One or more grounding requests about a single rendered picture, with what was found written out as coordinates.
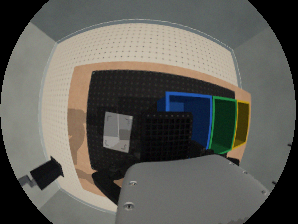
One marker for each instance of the green bin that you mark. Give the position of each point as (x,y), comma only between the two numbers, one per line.
(223,127)

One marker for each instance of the yellow bin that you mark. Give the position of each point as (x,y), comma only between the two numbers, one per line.
(242,124)

